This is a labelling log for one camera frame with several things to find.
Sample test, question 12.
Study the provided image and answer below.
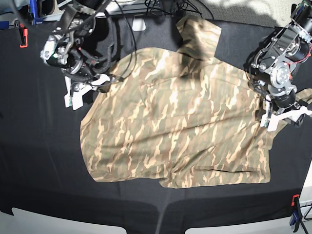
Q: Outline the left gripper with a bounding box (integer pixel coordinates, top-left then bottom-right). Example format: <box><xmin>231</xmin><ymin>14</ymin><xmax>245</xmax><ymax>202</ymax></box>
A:
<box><xmin>280</xmin><ymin>107</ymin><xmax>304</xmax><ymax>128</ymax></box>

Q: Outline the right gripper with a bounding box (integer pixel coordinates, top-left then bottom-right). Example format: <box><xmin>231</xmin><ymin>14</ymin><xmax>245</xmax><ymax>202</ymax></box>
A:
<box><xmin>82</xmin><ymin>82</ymin><xmax>110</xmax><ymax>102</ymax></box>

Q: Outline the camouflage t-shirt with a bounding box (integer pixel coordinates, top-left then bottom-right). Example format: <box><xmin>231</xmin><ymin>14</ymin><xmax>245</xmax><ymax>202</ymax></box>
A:
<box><xmin>80</xmin><ymin>16</ymin><xmax>277</xmax><ymax>188</ymax></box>

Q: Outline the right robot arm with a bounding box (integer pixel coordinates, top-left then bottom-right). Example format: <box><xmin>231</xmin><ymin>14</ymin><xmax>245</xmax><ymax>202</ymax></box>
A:
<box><xmin>40</xmin><ymin>0</ymin><xmax>137</xmax><ymax>110</ymax></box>

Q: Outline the black table cloth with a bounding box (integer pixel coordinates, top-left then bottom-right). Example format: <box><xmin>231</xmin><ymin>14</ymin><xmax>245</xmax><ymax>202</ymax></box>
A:
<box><xmin>0</xmin><ymin>29</ymin><xmax>312</xmax><ymax>234</ymax></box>

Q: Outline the white tape patch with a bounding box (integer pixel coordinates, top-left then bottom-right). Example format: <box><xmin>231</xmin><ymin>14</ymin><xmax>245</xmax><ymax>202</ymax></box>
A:
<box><xmin>132</xmin><ymin>18</ymin><xmax>146</xmax><ymax>32</ymax></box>

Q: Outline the red clamp left rear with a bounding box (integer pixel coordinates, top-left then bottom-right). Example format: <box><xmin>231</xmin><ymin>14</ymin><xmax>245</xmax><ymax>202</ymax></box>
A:
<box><xmin>14</xmin><ymin>20</ymin><xmax>28</xmax><ymax>48</ymax></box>

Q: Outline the blue clamp left rear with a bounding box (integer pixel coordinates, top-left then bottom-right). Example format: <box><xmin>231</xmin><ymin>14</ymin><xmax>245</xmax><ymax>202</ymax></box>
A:
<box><xmin>29</xmin><ymin>0</ymin><xmax>43</xmax><ymax>25</ymax></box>

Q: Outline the blue clamp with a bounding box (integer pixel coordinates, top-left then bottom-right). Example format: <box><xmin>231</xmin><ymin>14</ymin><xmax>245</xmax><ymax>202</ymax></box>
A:
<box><xmin>290</xmin><ymin>194</ymin><xmax>302</xmax><ymax>233</ymax></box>
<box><xmin>29</xmin><ymin>0</ymin><xmax>43</xmax><ymax>25</ymax></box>

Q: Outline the blue clamp right front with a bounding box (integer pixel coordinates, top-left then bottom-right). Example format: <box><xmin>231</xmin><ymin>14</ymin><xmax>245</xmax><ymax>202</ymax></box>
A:
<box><xmin>290</xmin><ymin>194</ymin><xmax>302</xmax><ymax>233</ymax></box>

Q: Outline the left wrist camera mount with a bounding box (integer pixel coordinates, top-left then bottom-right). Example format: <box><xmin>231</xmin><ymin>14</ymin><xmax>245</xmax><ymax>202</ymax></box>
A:
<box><xmin>260</xmin><ymin>95</ymin><xmax>312</xmax><ymax>132</ymax></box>

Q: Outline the aluminium rail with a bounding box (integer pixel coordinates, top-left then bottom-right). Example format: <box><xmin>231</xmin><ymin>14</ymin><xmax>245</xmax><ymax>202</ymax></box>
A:
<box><xmin>105</xmin><ymin>1</ymin><xmax>173</xmax><ymax>16</ymax></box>

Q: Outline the black cable bundle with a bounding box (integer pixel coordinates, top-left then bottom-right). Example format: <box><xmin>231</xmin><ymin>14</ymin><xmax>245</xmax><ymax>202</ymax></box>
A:
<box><xmin>107</xmin><ymin>0</ymin><xmax>215</xmax><ymax>20</ymax></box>

